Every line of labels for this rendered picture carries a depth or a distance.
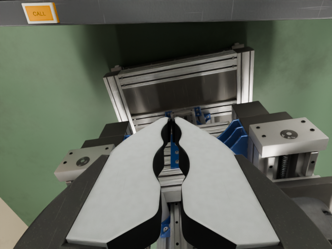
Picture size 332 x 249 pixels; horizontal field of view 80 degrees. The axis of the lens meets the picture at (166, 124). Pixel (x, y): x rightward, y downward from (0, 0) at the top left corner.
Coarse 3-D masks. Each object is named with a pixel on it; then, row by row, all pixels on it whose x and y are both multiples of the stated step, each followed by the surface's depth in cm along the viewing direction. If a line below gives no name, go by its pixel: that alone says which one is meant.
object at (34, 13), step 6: (30, 6) 33; (36, 6) 33; (42, 6) 33; (48, 6) 33; (54, 6) 34; (30, 12) 33; (36, 12) 33; (42, 12) 33; (48, 12) 33; (30, 18) 34; (36, 18) 34; (42, 18) 34; (48, 18) 34
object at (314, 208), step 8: (296, 200) 44; (304, 200) 44; (312, 200) 44; (320, 200) 45; (304, 208) 43; (312, 208) 42; (320, 208) 43; (328, 208) 44; (312, 216) 41; (320, 216) 41; (328, 216) 44; (320, 224) 40; (328, 224) 41; (328, 232) 40
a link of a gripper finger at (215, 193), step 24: (192, 144) 10; (216, 144) 10; (192, 168) 8; (216, 168) 8; (240, 168) 8; (192, 192) 7; (216, 192) 7; (240, 192) 7; (192, 216) 6; (216, 216) 6; (240, 216) 6; (264, 216) 6; (192, 240) 7; (216, 240) 6; (240, 240) 6; (264, 240) 6
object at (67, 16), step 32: (0, 0) 34; (32, 0) 34; (64, 0) 33; (96, 0) 33; (128, 0) 33; (160, 0) 33; (192, 0) 33; (224, 0) 33; (256, 0) 33; (288, 0) 33; (320, 0) 33
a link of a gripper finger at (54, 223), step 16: (96, 160) 9; (80, 176) 8; (96, 176) 8; (64, 192) 7; (80, 192) 7; (48, 208) 7; (64, 208) 7; (80, 208) 7; (32, 224) 6; (48, 224) 6; (64, 224) 6; (32, 240) 6; (48, 240) 6; (64, 240) 6
